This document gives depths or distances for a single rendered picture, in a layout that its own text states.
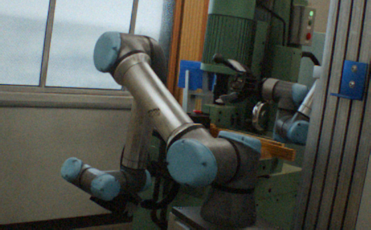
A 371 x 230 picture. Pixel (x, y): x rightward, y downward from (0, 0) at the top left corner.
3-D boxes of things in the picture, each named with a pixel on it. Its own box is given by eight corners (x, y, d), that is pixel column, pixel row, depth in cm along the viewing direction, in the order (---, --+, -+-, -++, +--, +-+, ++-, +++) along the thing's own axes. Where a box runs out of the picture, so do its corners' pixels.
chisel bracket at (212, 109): (199, 125, 228) (203, 103, 227) (221, 124, 238) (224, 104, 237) (214, 129, 223) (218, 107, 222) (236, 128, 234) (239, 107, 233)
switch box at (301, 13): (287, 42, 239) (293, 4, 237) (299, 44, 246) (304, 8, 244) (300, 44, 235) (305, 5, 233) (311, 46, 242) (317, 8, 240)
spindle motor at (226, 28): (190, 69, 226) (201, -11, 222) (218, 71, 239) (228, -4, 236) (227, 75, 214) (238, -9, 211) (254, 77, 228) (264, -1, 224)
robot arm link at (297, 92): (298, 111, 180) (303, 85, 179) (269, 105, 187) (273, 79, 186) (310, 112, 186) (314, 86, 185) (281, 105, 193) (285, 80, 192)
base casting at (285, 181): (136, 175, 234) (139, 154, 233) (222, 166, 277) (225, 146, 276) (226, 207, 205) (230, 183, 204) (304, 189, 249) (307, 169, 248)
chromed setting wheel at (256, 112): (248, 130, 227) (252, 99, 226) (265, 129, 237) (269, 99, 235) (254, 132, 225) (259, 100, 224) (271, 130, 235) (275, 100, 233)
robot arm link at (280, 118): (277, 144, 180) (283, 109, 179) (268, 138, 191) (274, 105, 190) (301, 148, 181) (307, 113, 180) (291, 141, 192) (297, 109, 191)
